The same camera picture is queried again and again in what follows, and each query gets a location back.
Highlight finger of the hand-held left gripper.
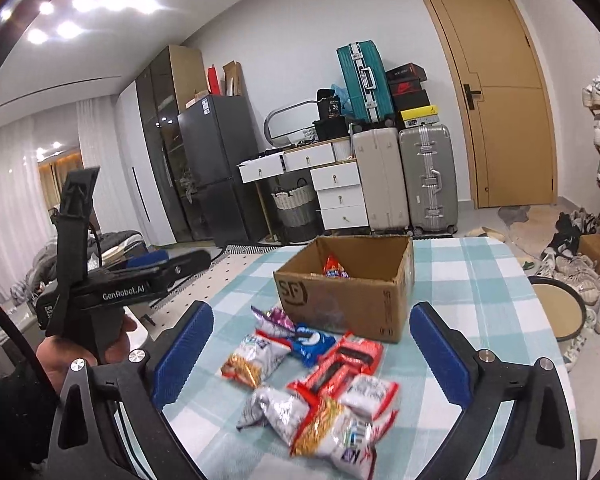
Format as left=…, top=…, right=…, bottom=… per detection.
left=157, top=252, right=212, bottom=292
left=127, top=251, right=171, bottom=271

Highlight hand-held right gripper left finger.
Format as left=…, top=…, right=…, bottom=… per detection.
left=47, top=300, right=216, bottom=480

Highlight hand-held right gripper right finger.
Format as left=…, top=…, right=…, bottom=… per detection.
left=409, top=301, right=588, bottom=480

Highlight white red snack packet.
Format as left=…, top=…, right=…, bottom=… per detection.
left=339, top=374, right=401, bottom=421

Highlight purple snack packet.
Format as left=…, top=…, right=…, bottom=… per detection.
left=251, top=305, right=296, bottom=336

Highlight silver snack packet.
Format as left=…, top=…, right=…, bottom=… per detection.
left=236, top=386, right=311, bottom=448

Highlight brown cardboard box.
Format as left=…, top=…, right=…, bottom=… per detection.
left=273, top=235, right=415, bottom=344

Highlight person's left hand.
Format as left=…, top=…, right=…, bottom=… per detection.
left=36, top=317, right=138, bottom=387

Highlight grey sofa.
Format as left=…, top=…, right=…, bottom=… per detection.
left=97, top=230, right=151, bottom=266

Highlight black white patterned rug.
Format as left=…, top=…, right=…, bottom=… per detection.
left=145, top=241, right=286, bottom=321

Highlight white wardrobe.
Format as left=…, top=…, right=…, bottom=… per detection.
left=115, top=80, right=178, bottom=248

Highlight dark grey fridge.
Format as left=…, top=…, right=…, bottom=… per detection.
left=176, top=94, right=268, bottom=246

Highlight dark glass cabinet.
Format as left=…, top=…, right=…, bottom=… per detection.
left=135, top=45, right=206, bottom=246

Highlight woven laundry basket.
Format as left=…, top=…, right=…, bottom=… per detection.
left=271, top=183, right=321, bottom=243

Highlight white sheer curtain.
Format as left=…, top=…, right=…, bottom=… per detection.
left=0, top=95, right=88, bottom=311

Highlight round cream stool black rim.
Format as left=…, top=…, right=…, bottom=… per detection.
left=527, top=275, right=588, bottom=345

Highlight blue cookie packet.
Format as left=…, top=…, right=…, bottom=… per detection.
left=289, top=323, right=337, bottom=367

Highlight red orange snack packet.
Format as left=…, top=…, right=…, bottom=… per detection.
left=322, top=255, right=351, bottom=279

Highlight grey door mat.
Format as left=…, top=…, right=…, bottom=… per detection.
left=497, top=204, right=566, bottom=241

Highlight white dresser with drawers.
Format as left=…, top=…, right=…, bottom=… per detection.
left=237, top=140, right=371, bottom=241

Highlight pile of shoes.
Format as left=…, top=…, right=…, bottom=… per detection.
left=517, top=210, right=600, bottom=371

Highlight silver suitcase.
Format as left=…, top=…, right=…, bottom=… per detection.
left=398, top=124, right=459, bottom=236

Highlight oval mirror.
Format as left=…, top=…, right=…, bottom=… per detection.
left=264, top=100, right=326, bottom=148

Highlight beige suitcase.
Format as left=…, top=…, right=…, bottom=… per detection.
left=351, top=127, right=412, bottom=233

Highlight flattened cardboard pieces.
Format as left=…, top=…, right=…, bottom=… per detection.
left=222, top=60, right=245, bottom=97

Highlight black storage box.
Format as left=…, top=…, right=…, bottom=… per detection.
left=312, top=119, right=353, bottom=142

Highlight black paper bag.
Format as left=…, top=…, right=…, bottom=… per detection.
left=316, top=88, right=342, bottom=121

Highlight blue plastic bag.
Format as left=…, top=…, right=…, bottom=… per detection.
left=330, top=81, right=355, bottom=117

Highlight yellow black shoe box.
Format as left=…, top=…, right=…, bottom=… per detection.
left=400, top=108, right=440, bottom=128

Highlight plain black shoe box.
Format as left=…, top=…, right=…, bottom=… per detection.
left=394, top=91, right=431, bottom=112

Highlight teal suitcase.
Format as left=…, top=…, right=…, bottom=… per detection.
left=336, top=42, right=397, bottom=128

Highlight tan wooden door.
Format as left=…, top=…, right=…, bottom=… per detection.
left=412, top=0, right=558, bottom=208

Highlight cluster of ceiling spotlights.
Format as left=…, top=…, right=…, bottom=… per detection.
left=0, top=0, right=163, bottom=46

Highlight black shoe box red stripe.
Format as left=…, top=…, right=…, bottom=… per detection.
left=385, top=63, right=426, bottom=82

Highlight black cable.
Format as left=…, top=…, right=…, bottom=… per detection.
left=0, top=280, right=51, bottom=396

